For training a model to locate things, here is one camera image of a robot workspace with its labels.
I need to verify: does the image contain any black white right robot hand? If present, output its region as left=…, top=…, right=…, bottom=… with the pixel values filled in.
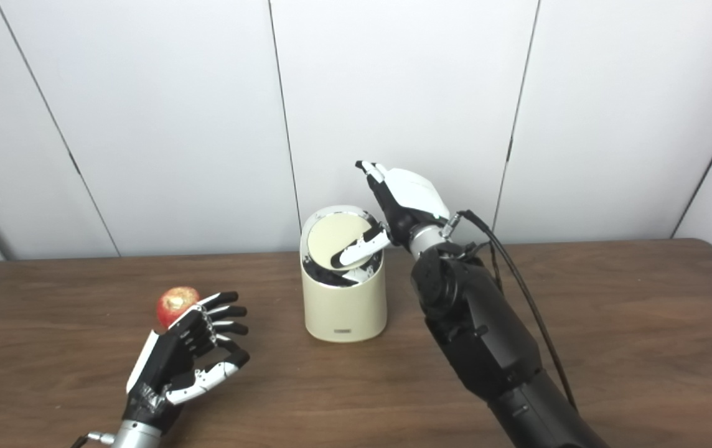
left=331, top=161, right=451, bottom=269

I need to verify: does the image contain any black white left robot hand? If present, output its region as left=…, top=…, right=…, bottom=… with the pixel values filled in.
left=123, top=291, right=251, bottom=430

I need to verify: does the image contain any red apple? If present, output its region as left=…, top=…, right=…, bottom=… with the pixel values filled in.
left=157, top=286, right=201, bottom=329

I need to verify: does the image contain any cream round bin lid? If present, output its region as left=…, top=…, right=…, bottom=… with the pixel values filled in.
left=306, top=213, right=374, bottom=269

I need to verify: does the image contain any cream-colored cylindrical bin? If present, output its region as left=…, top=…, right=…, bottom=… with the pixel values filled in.
left=301, top=206, right=388, bottom=342

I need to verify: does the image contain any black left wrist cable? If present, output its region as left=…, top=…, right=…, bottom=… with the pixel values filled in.
left=70, top=432, right=114, bottom=448

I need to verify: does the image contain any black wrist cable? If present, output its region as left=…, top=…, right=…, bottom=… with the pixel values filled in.
left=442, top=210, right=578, bottom=411
left=70, top=432, right=114, bottom=448

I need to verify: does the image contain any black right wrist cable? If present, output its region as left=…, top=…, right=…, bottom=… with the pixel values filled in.
left=442, top=210, right=578, bottom=411

